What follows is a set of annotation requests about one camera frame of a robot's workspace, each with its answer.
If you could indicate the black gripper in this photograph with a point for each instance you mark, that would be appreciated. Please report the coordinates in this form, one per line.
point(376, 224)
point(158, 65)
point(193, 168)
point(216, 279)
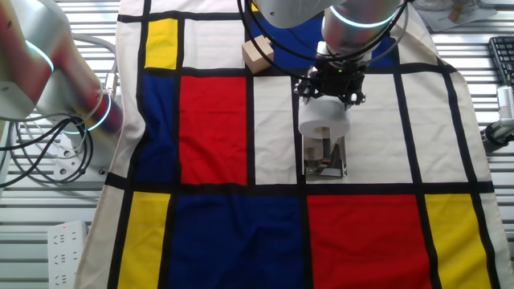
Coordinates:
point(337, 80)

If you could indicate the white toilet paper roll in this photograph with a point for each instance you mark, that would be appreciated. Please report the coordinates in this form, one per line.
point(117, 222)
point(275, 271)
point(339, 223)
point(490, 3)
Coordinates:
point(325, 116)

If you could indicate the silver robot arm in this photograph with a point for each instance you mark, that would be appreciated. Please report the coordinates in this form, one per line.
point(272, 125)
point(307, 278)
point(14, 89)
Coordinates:
point(24, 60)

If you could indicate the small wooden cube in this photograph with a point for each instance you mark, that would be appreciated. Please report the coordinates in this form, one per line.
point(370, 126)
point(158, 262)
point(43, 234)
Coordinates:
point(268, 40)

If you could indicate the large wooden cube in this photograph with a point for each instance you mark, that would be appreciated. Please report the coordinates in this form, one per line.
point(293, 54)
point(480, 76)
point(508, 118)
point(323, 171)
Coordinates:
point(257, 54)

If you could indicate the colour block patterned cloth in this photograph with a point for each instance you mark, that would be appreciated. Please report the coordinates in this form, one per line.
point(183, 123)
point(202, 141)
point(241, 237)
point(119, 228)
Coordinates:
point(213, 132)

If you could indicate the white paper sheet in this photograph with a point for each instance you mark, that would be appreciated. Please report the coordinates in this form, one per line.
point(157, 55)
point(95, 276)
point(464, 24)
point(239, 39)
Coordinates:
point(441, 18)

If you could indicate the small wooden peg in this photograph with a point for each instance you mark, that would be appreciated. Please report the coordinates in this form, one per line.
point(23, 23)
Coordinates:
point(455, 14)

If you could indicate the black keyboard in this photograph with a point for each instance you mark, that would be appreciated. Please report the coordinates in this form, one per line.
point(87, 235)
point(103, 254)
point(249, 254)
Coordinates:
point(504, 60)

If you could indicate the white power strip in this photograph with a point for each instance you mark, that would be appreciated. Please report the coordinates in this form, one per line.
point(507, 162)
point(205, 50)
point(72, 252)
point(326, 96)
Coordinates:
point(66, 257)

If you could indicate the black camera stand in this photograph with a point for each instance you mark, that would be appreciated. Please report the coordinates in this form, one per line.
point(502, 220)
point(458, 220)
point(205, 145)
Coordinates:
point(498, 134)

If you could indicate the silver depth camera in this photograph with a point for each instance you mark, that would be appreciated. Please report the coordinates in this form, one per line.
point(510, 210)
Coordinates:
point(507, 102)

